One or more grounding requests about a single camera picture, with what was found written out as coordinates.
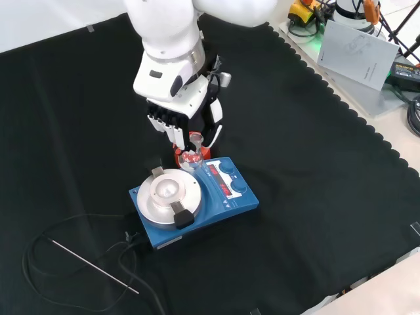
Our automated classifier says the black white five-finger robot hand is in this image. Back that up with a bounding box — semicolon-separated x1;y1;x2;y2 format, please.
133;53;225;150

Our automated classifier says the clear glass round-bottom flask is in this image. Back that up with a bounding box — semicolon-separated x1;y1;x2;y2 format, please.
178;132;205;172

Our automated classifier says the heater with blue base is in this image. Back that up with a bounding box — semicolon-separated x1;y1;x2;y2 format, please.
128;156;260;252

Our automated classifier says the black bench cloth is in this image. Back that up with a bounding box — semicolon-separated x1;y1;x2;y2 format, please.
0;12;420;315

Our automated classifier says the yellow stop button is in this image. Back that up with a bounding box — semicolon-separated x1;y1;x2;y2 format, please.
287;0;324;26

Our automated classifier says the pale board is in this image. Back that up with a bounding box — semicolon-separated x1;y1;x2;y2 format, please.
316;20;402;92

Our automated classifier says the thin metal probe rod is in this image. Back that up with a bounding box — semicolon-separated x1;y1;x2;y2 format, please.
49;238;140;295

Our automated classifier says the black tripod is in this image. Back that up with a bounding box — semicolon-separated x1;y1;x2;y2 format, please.
376;0;420;66

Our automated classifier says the black power adapter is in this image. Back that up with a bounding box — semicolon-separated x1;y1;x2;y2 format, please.
387;61;420;93

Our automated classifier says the thick black heater cable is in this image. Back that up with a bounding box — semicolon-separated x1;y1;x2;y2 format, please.
117;230;169;315

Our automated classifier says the thin black probe cable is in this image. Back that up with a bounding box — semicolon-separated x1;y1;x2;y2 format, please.
21;213;139;312

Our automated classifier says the black coiled cable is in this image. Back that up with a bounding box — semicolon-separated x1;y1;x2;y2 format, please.
406;94;420;139

